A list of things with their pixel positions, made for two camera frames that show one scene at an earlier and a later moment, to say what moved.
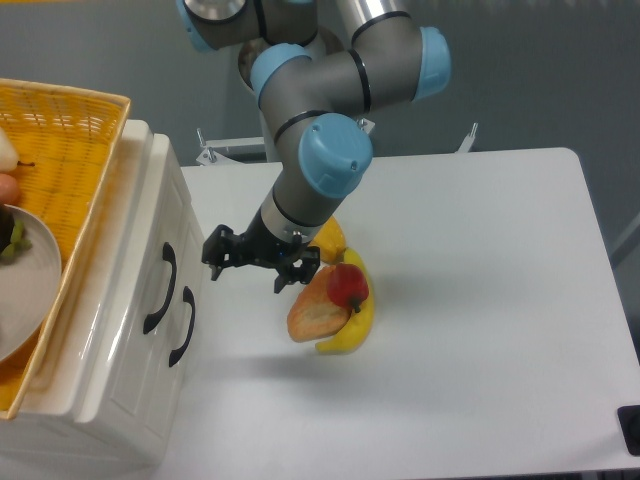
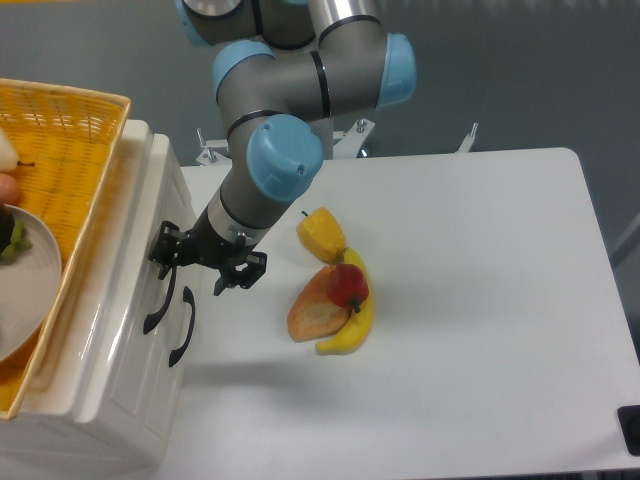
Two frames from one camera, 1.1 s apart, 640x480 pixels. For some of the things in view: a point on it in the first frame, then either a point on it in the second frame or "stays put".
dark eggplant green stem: x=11 y=231 stays put
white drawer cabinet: x=111 y=393 stays put
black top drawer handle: x=168 y=254 stays put
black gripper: x=259 y=244 → x=203 y=245
